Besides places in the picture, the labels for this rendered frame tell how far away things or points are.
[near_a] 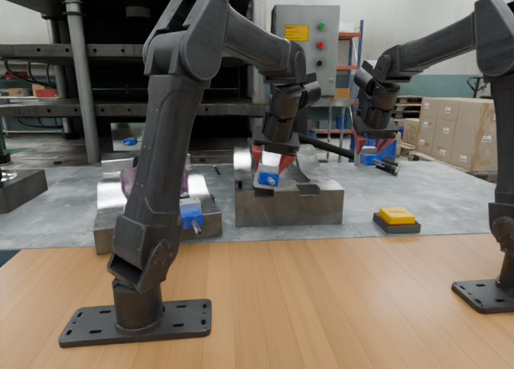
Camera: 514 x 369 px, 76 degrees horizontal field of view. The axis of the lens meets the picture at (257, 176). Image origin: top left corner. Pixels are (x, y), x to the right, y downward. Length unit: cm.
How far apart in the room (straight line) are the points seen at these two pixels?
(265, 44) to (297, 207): 39
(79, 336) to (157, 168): 25
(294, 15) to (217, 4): 117
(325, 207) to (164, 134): 48
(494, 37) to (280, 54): 33
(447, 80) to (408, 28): 144
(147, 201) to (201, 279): 22
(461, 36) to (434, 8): 775
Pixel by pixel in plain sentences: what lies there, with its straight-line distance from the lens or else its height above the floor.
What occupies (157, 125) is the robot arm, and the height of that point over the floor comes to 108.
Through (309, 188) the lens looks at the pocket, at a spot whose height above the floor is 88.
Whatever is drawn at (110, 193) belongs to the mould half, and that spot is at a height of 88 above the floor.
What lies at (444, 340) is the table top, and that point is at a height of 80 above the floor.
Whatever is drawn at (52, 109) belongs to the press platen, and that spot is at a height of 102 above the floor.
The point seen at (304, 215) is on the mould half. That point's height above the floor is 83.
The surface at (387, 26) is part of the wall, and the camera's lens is 801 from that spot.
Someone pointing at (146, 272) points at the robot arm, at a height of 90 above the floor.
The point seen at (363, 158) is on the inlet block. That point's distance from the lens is 92.
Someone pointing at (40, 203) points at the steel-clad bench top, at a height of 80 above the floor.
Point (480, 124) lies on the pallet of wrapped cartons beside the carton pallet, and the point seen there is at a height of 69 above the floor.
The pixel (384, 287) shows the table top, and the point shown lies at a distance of 63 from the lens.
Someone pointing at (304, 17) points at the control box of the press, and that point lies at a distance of 165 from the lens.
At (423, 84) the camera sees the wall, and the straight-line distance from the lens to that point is 831.
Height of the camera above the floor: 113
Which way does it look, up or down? 16 degrees down
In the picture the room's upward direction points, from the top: straight up
